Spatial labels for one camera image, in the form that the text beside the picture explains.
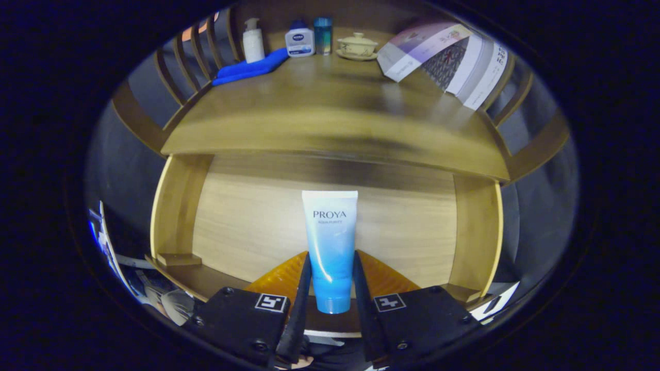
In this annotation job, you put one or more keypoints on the purple and white book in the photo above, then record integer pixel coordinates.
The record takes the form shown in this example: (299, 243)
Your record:
(412, 51)

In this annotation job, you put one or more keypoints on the wooden countertop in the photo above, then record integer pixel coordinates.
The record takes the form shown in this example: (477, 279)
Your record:
(319, 113)

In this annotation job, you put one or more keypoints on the teal cylindrical bottle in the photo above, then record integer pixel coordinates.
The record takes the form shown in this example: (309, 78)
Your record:
(323, 36)

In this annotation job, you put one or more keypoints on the white lotion bottle blue cap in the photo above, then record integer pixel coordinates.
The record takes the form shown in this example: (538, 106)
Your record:
(299, 44)

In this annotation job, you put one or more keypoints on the dark patterned book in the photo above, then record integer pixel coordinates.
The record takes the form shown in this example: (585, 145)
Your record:
(446, 64)

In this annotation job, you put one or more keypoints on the blue folded cloth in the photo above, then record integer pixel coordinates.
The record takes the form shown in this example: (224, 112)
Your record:
(247, 69)

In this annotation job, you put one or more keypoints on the blue and white cosmetic tube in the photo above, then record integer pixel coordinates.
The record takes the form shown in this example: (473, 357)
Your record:
(330, 242)

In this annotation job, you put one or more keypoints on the wooden cabinet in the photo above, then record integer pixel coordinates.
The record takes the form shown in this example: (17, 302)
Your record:
(536, 147)

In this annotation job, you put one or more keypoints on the white book black spine text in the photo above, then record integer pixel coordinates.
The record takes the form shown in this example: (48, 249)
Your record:
(490, 77)

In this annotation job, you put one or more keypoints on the white pump bottle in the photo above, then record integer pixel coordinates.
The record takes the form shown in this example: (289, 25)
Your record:
(253, 46)

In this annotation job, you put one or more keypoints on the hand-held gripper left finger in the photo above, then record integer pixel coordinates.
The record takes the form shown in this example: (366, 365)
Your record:
(237, 324)

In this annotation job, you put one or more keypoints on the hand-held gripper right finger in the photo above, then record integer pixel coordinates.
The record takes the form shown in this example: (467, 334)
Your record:
(423, 324)

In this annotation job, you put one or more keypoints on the beige lidded teacup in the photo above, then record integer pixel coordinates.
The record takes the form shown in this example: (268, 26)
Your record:
(357, 46)

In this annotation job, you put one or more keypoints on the plain white book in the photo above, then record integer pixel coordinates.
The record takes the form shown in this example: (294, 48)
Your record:
(472, 67)

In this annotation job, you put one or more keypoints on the wooden drawer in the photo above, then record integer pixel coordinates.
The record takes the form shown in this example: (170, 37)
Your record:
(247, 226)

